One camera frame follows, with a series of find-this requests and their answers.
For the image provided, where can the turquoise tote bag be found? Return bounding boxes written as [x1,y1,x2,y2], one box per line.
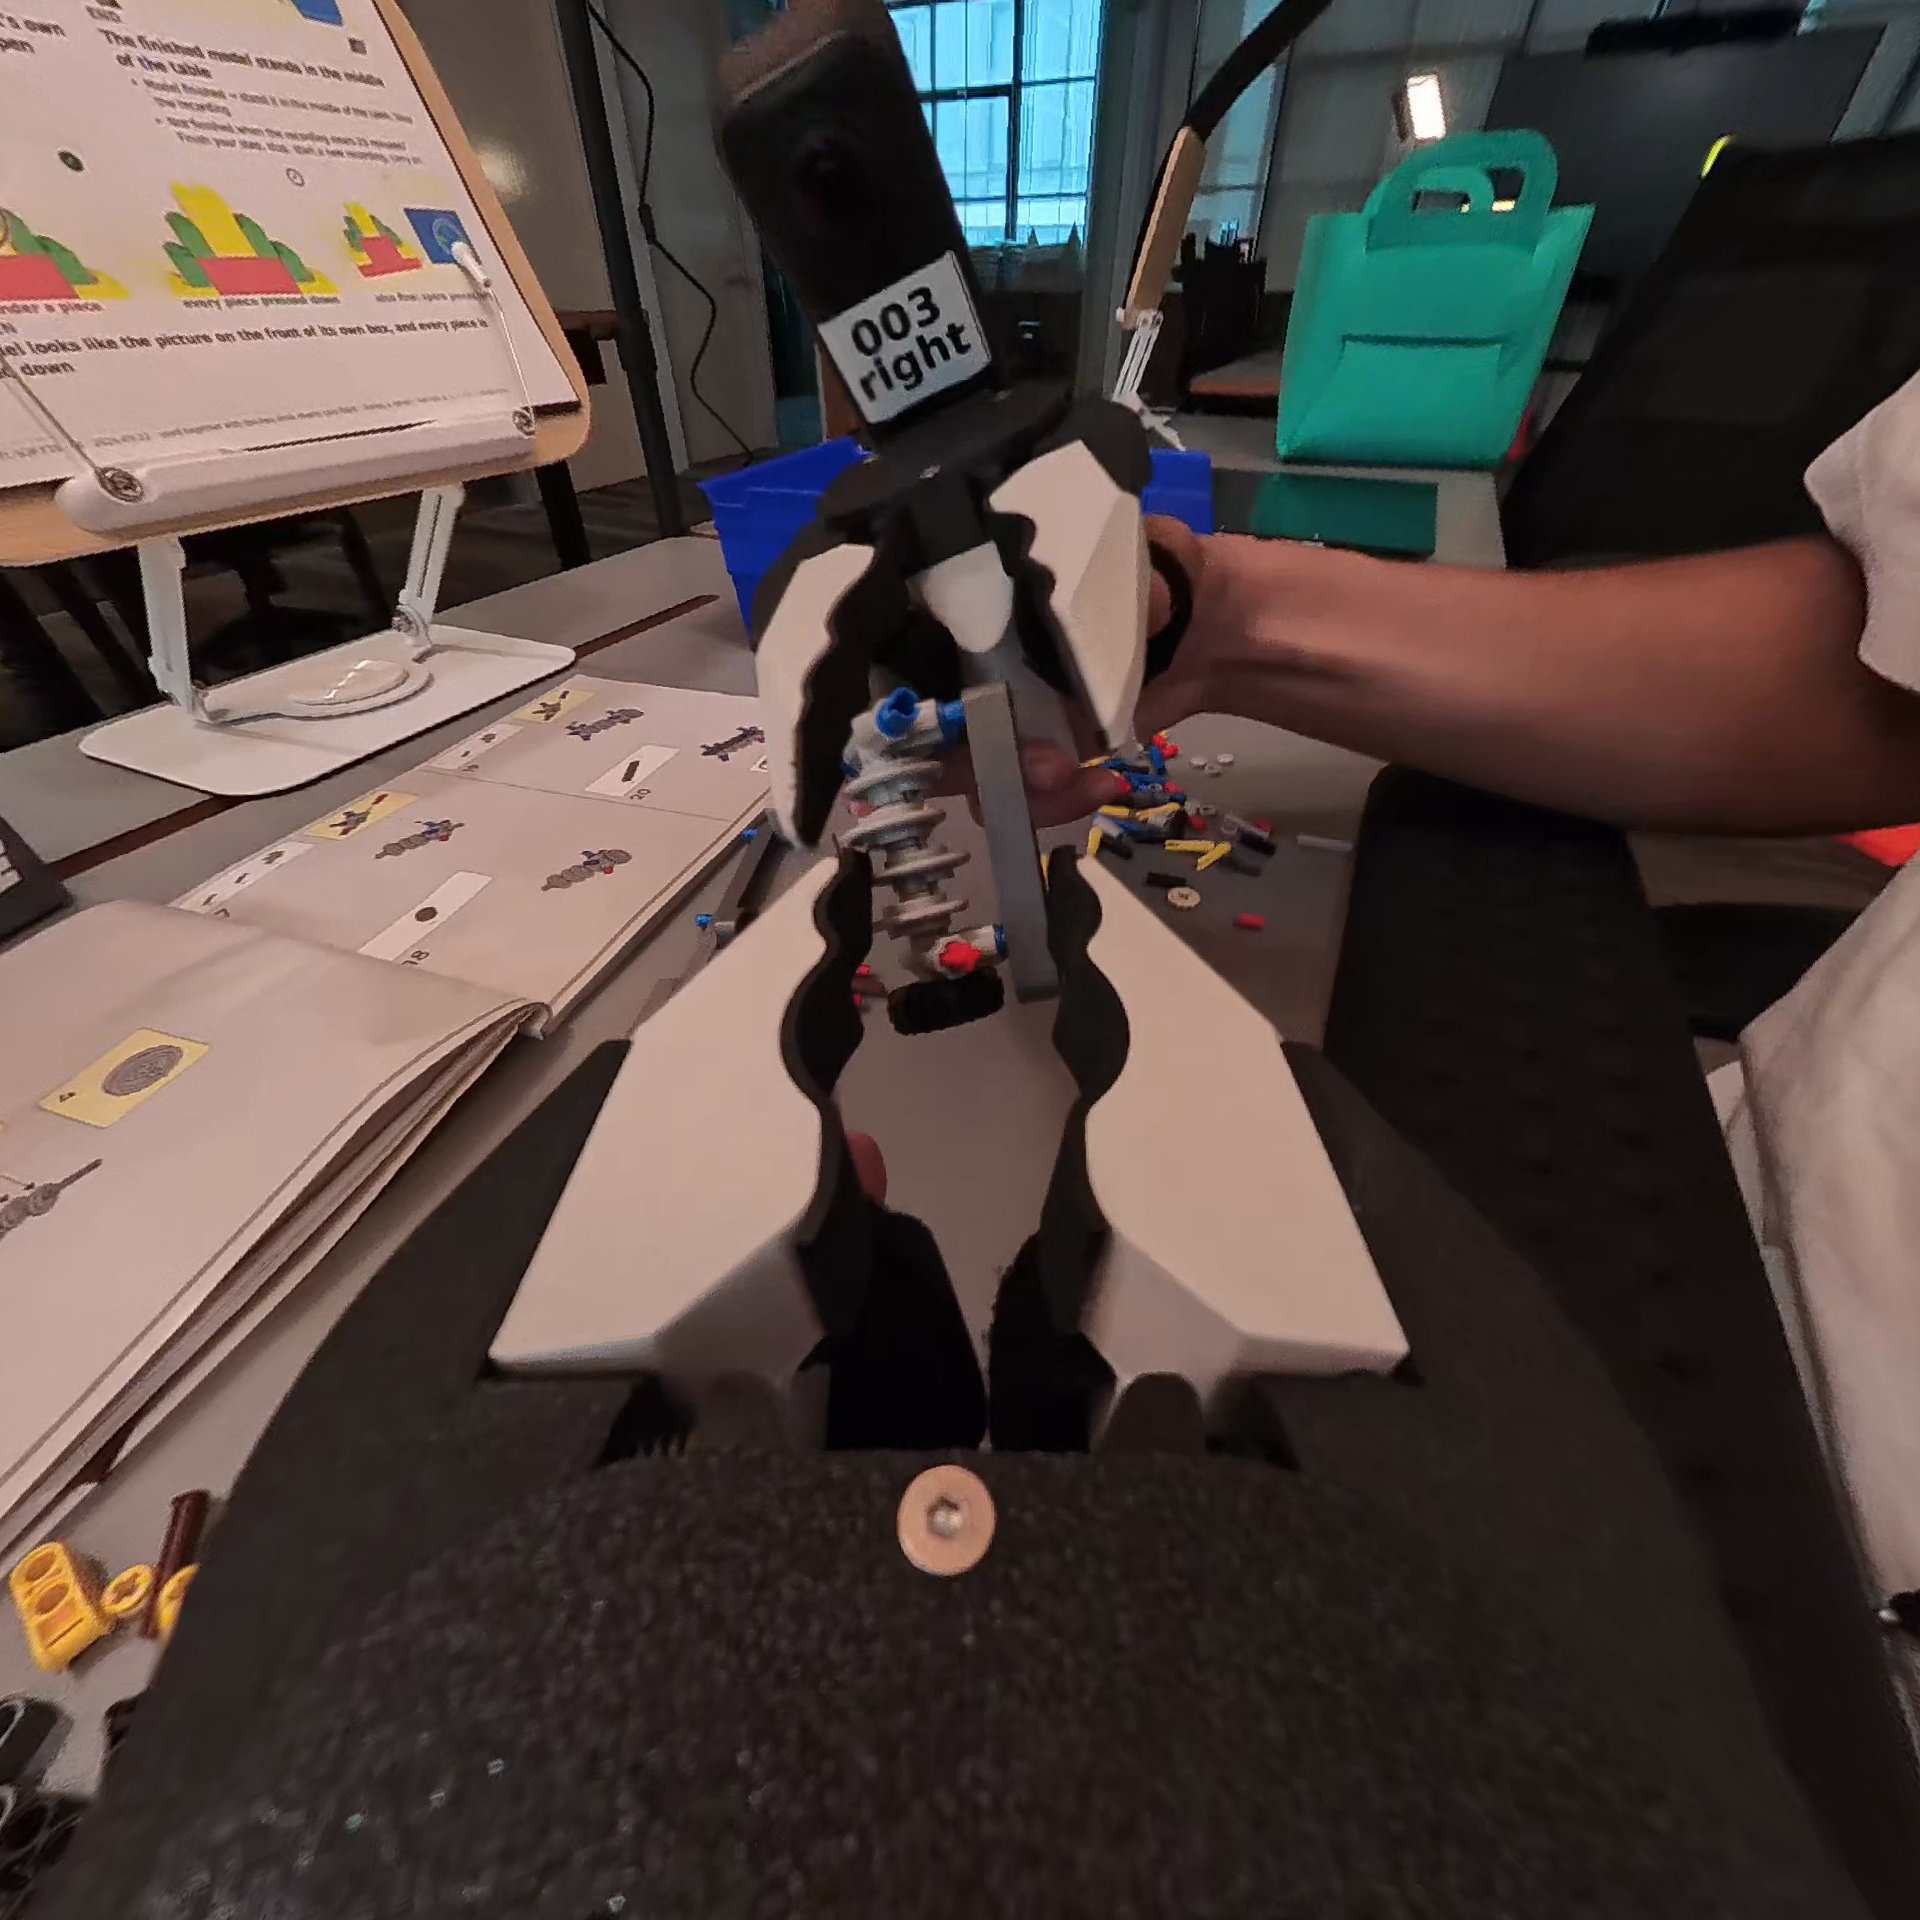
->
[1276,129,1600,470]

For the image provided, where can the black mesh office chair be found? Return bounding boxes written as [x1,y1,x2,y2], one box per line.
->
[1500,141,1920,572]

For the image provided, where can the brown lego pin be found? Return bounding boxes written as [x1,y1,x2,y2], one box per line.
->
[142,1487,212,1642]

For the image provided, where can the paned window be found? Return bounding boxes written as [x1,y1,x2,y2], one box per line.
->
[896,0,1115,257]

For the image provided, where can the printed instruction sheet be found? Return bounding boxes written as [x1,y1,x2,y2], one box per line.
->
[0,0,585,493]

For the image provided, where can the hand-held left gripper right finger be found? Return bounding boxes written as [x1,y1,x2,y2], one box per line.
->
[1030,843,1414,1383]

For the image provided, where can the yellow lego connector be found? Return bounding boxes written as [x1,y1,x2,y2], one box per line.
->
[6,1543,107,1674]
[96,1559,201,1642]

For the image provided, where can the dark grey lego beam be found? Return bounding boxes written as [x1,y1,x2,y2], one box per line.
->
[961,682,1066,1007]

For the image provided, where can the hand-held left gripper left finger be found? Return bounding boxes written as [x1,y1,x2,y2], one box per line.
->
[486,857,880,1383]

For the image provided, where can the blue storage bin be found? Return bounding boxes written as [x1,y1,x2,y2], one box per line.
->
[694,435,1220,644]

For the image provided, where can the white document stand with sheet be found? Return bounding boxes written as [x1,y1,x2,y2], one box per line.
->
[0,0,595,797]

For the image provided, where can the lego instruction booklet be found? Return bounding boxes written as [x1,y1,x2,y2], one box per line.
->
[0,671,778,1569]

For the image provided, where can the white printed t-shirt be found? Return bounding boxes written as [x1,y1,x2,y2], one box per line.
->
[1710,369,1920,1622]

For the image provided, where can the person's right hand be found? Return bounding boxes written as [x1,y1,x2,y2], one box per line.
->
[1030,522,1281,825]

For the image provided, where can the grey lego shock absorber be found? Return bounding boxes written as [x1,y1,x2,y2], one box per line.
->
[838,750,1010,1037]

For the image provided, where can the person's right forearm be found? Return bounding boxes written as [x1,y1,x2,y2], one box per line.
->
[1266,529,1920,842]

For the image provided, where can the black lego set box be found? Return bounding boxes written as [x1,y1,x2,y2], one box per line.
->
[0,817,74,943]

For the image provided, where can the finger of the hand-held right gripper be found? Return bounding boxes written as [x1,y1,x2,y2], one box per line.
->
[989,444,1157,753]
[750,540,906,855]

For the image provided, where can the scatter of small lego pieces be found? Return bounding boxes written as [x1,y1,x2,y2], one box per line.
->
[1072,726,1360,932]

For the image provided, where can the pile of black lego beams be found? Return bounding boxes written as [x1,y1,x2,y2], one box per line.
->
[0,1692,137,1869]

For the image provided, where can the grey lego connector blue pins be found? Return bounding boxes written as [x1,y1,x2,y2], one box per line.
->
[843,686,973,770]

